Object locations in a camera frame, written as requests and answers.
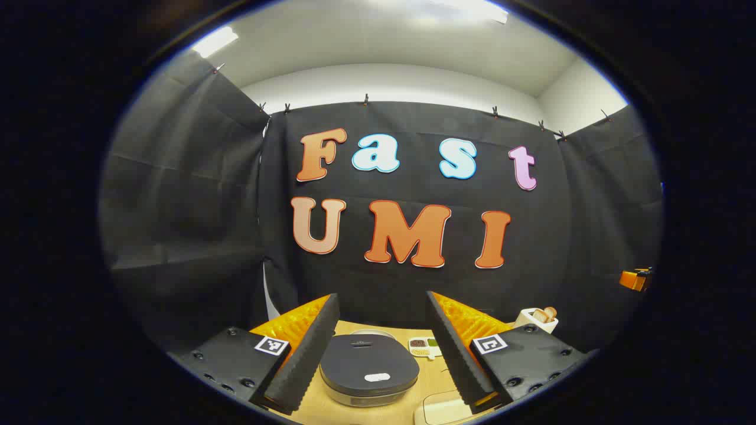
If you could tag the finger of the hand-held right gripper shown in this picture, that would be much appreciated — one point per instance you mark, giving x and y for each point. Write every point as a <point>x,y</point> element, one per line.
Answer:
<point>633,279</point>

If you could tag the bread slice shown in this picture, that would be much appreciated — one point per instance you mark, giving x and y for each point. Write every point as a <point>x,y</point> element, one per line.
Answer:
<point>540,316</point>
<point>550,311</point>

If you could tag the dark grey rice cooker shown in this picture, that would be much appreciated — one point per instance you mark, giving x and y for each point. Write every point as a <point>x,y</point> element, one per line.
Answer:
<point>366,360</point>

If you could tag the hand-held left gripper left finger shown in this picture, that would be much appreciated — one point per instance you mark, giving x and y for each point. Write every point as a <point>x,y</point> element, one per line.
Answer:
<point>307,354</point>

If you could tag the round white plate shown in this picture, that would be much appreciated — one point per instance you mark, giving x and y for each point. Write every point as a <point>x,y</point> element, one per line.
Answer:
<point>373,332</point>

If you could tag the white toaster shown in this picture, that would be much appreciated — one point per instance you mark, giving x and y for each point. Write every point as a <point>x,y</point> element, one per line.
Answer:
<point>528,321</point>

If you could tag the ceiling light panel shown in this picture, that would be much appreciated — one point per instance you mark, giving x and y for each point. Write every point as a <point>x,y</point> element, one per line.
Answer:
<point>215,41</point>

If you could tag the white divided dish of beans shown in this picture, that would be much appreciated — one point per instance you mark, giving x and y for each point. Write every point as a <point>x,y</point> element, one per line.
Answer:
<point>424,347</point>

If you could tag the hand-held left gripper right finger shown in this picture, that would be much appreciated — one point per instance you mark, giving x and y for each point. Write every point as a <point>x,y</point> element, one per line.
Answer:
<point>455,354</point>

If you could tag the clear container of rice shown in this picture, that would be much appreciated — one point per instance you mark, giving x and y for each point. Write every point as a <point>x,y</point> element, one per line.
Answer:
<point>443,410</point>

